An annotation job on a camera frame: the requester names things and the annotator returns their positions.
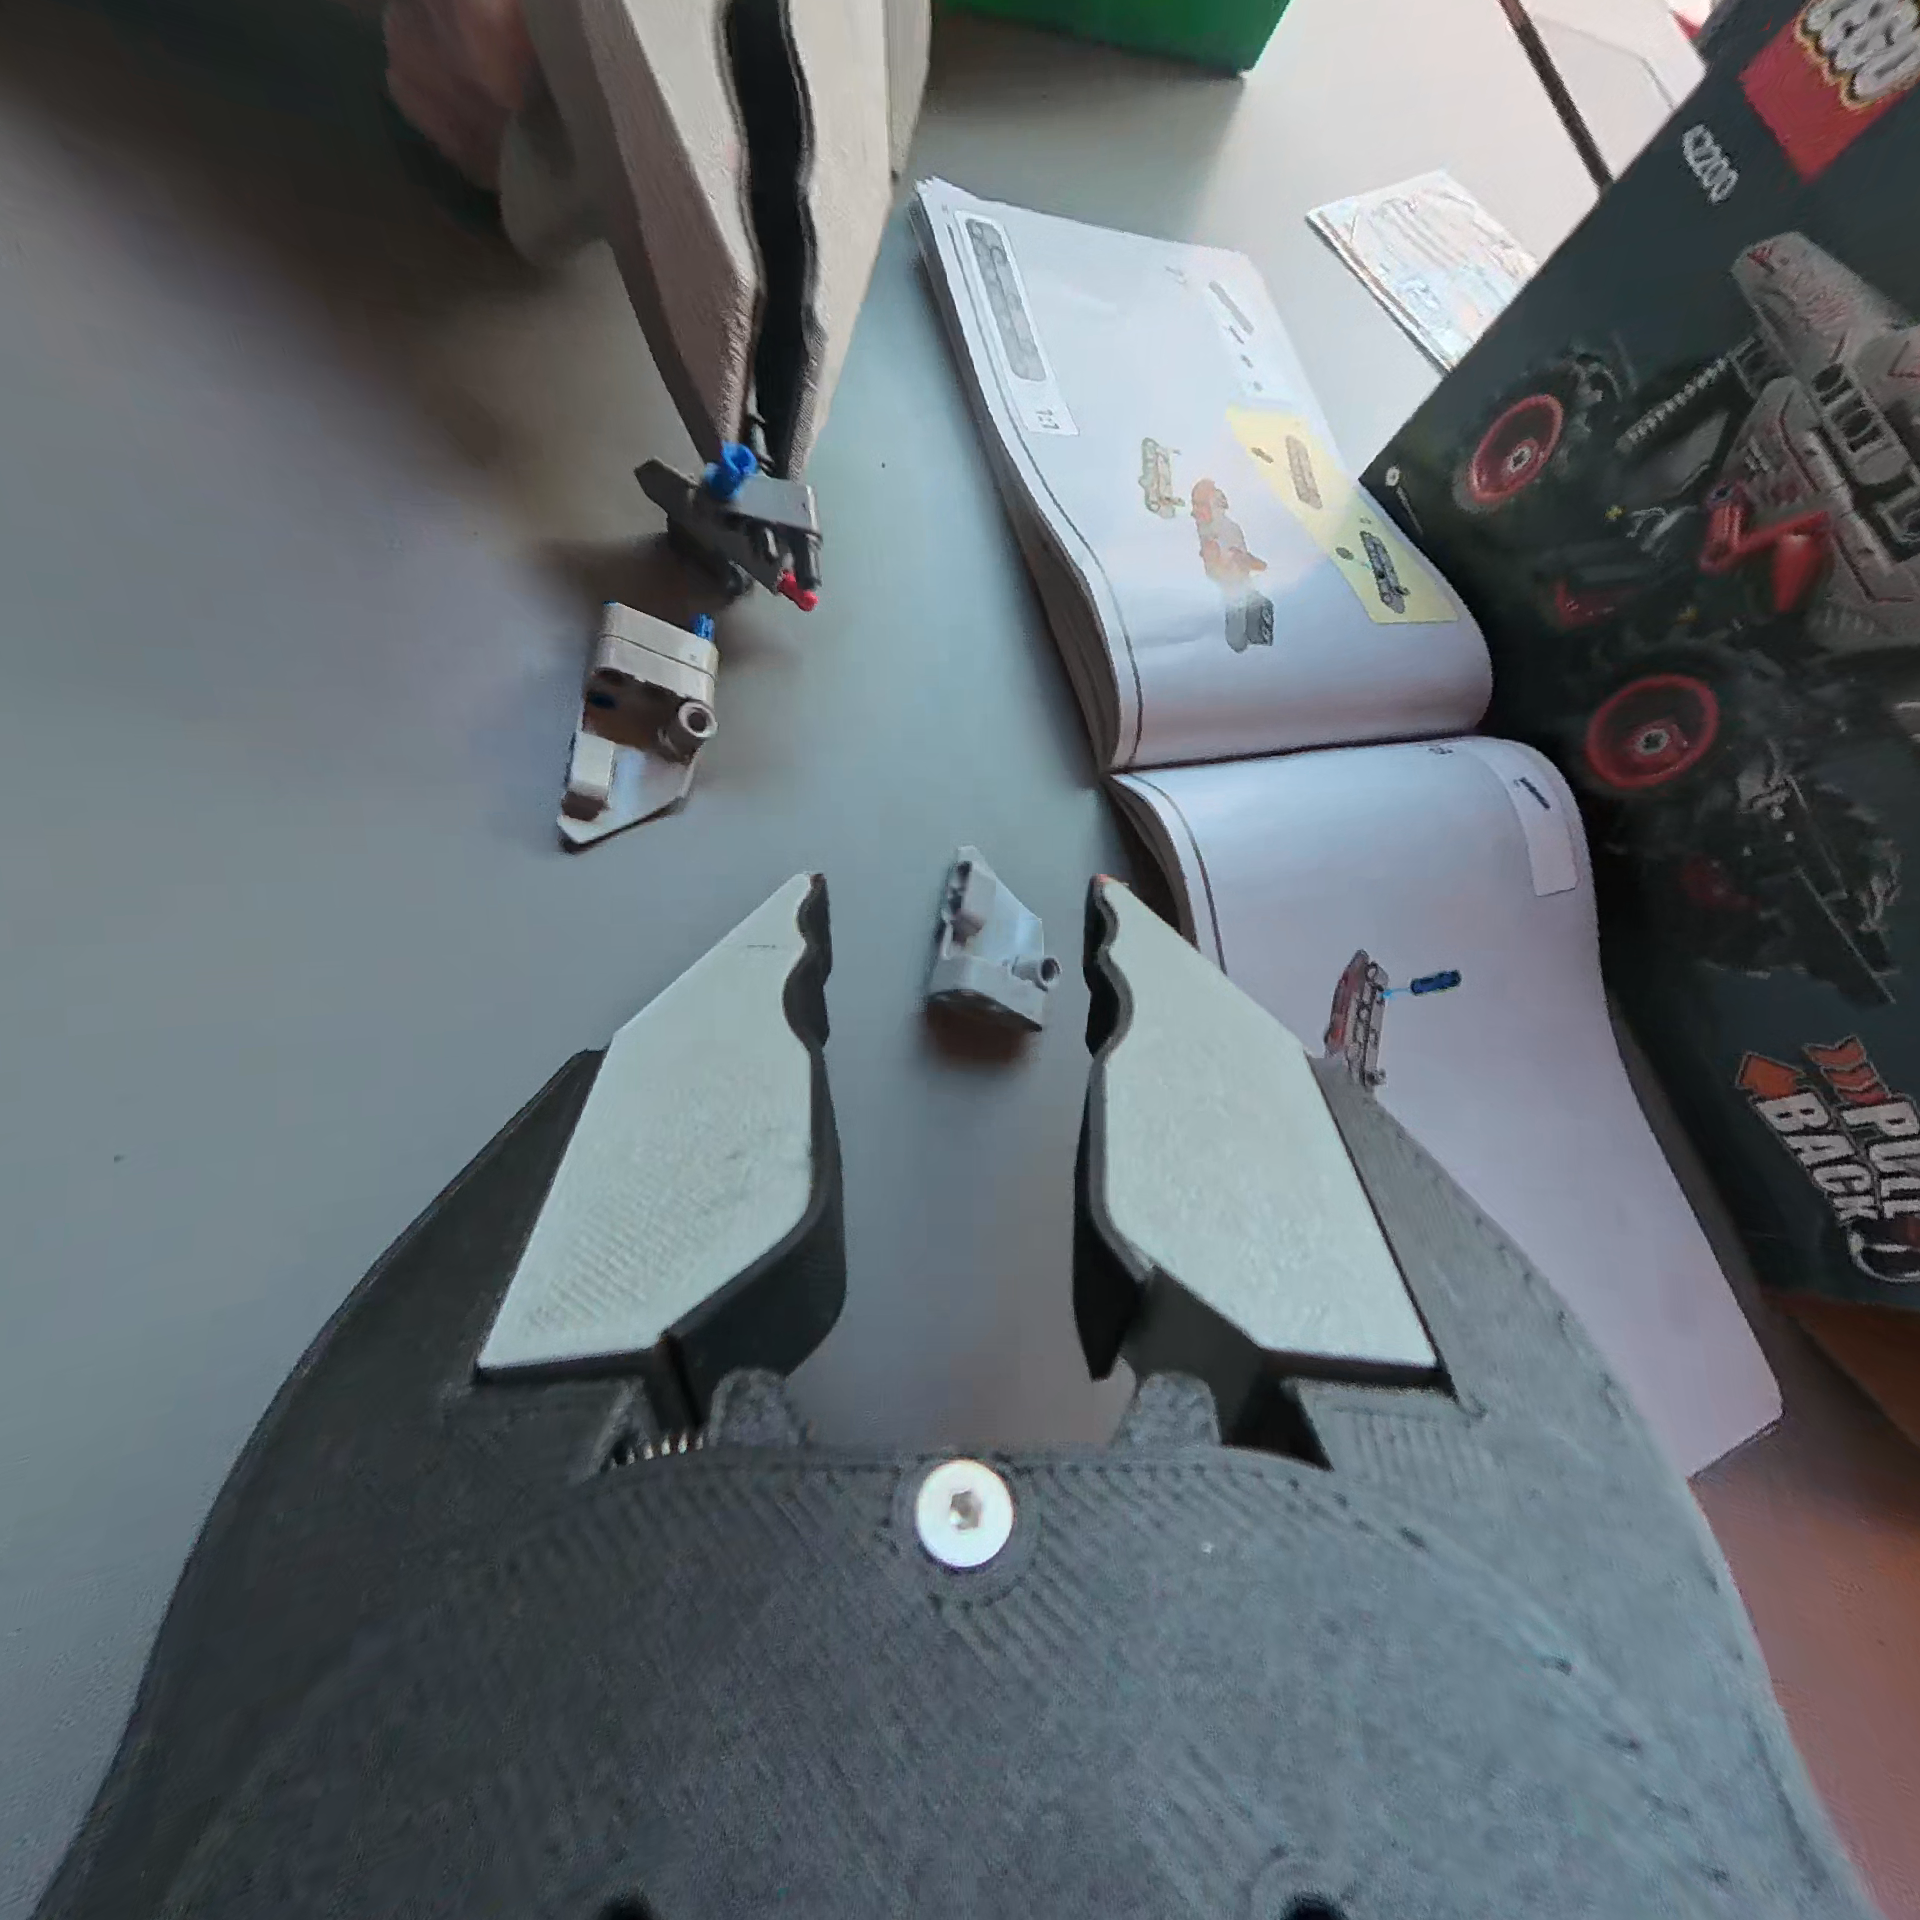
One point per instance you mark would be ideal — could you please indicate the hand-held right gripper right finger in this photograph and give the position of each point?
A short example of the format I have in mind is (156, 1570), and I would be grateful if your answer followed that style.
(1247, 1187)

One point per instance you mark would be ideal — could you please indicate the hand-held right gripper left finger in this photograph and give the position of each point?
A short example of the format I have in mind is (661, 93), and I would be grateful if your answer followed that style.
(675, 1187)

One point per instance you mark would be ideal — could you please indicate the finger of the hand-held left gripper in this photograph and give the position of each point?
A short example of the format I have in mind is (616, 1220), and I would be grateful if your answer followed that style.
(869, 150)
(661, 165)

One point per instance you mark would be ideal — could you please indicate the grey lego panel piece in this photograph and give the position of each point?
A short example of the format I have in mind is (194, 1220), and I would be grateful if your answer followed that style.
(992, 975)

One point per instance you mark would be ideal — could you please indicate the dark grey lego assembly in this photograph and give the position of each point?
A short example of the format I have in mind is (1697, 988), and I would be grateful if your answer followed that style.
(737, 513)

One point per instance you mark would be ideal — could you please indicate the open lego instruction booklet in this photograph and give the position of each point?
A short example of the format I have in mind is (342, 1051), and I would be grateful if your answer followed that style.
(1140, 450)

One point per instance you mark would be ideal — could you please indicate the light grey lego assembly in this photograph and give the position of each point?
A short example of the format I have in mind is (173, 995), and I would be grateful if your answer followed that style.
(637, 661)

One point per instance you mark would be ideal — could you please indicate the black lego set box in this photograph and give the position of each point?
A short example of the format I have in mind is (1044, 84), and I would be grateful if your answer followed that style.
(1726, 524)

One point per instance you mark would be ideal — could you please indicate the person's left hand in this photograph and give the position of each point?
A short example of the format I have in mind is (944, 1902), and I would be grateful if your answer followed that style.
(453, 88)

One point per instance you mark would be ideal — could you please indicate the green plastic bin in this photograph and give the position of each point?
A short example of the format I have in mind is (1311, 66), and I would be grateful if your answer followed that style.
(1125, 28)

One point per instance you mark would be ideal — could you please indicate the white sticker sheet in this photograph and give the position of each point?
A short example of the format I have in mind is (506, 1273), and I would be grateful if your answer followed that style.
(1424, 257)

